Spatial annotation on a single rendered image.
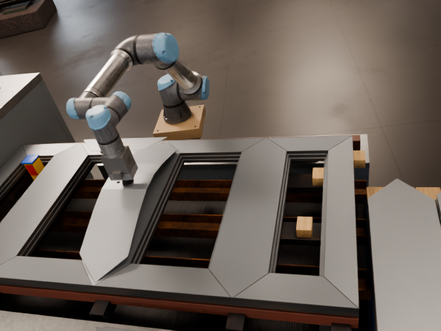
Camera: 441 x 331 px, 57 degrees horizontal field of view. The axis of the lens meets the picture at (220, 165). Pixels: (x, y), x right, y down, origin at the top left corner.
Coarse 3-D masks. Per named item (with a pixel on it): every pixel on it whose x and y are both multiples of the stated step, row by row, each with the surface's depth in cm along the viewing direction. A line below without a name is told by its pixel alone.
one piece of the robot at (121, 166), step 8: (120, 152) 137; (128, 152) 140; (104, 160) 138; (112, 160) 138; (120, 160) 137; (128, 160) 140; (112, 168) 140; (120, 168) 140; (128, 168) 140; (136, 168) 146; (112, 176) 143; (120, 176) 140; (128, 176) 142
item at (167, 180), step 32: (96, 160) 184; (192, 160) 171; (224, 160) 167; (288, 160) 158; (320, 160) 157; (0, 192) 178; (64, 192) 168; (160, 192) 155; (128, 256) 133; (320, 256) 122; (64, 288) 132; (96, 288) 128
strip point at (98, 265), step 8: (88, 256) 133; (96, 256) 133; (104, 256) 132; (112, 256) 131; (120, 256) 130; (88, 264) 132; (96, 264) 131; (104, 264) 130; (112, 264) 130; (96, 272) 130; (104, 272) 129; (96, 280) 128
